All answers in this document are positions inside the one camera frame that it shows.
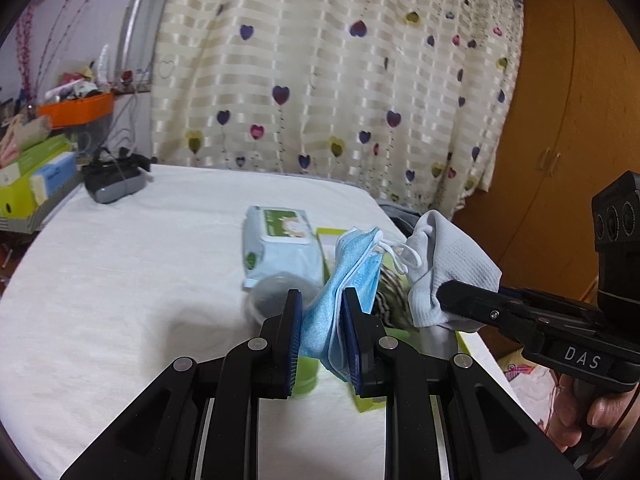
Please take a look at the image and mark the grey sock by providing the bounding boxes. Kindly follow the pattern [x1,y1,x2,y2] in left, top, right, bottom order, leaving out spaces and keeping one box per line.
[407,210,502,333]

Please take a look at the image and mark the blue face masks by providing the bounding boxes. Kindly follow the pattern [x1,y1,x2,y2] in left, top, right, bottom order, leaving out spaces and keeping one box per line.
[297,225,424,382]

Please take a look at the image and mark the person's right hand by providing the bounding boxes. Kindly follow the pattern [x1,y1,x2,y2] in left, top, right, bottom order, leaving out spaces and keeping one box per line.
[546,375,639,469]

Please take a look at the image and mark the green rimmed white box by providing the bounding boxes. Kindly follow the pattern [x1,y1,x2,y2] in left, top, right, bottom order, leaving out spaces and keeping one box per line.
[314,226,497,413]

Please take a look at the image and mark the black white striped sock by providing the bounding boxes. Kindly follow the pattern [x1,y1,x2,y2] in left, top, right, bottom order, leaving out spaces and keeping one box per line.
[372,266,413,330]

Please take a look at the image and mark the colourful floral fabric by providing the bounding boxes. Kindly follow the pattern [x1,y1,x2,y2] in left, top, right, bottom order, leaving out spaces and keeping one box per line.
[498,350,558,430]

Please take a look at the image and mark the green plastic cup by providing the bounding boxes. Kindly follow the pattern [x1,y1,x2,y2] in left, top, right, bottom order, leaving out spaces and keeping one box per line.
[293,356,320,396]

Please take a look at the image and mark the wet wipes pack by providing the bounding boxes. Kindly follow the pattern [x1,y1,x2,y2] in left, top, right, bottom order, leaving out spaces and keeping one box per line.
[242,206,324,289]

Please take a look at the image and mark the heart patterned cream curtain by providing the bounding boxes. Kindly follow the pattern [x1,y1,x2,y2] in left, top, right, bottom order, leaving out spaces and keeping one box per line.
[151,0,524,217]

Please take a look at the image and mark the striped storage tray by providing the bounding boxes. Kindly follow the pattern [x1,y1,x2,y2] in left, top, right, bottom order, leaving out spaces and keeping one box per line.
[0,174,82,234]

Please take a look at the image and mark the wooden wardrobe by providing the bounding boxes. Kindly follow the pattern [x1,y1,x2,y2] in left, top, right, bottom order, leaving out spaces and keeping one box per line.
[454,0,639,301]

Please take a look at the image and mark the blue tissue pack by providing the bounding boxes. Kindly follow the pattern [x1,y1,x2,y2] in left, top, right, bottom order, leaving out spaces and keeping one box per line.
[29,152,77,206]

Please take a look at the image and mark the yellow green box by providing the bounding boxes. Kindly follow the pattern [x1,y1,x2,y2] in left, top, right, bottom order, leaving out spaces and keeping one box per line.
[0,174,38,219]

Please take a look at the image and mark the green long box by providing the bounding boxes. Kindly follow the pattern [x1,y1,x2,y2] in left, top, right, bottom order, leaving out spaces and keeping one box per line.
[0,134,70,186]

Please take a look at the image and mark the orange tray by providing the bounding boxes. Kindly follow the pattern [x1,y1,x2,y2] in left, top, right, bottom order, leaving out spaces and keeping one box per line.
[38,92,114,129]

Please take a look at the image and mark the pink flower branches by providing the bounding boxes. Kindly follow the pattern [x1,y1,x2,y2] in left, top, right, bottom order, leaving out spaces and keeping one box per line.
[14,0,93,104]

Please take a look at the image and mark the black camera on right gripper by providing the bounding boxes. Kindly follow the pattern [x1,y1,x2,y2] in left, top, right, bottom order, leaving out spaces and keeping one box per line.
[591,170,640,335]

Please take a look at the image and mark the grey black device with cables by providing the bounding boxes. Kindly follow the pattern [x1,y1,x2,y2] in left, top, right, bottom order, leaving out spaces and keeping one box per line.
[80,146,153,205]

